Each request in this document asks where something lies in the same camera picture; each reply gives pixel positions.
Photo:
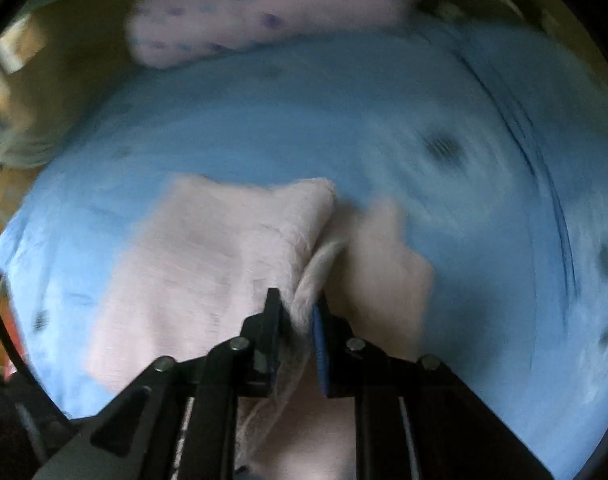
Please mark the grey-green cloth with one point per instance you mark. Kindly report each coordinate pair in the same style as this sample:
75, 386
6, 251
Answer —
24, 150

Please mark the pink knit cardigan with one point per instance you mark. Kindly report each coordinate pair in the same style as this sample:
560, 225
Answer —
204, 260

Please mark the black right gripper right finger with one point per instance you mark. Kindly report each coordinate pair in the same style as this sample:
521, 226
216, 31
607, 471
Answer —
414, 420

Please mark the pink heart-pattern pillow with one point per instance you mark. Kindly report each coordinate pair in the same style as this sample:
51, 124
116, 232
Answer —
166, 33

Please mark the blue floral bed sheet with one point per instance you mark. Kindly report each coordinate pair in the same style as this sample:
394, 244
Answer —
493, 139

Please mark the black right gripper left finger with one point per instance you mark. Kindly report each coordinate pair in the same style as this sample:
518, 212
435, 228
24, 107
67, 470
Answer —
177, 420

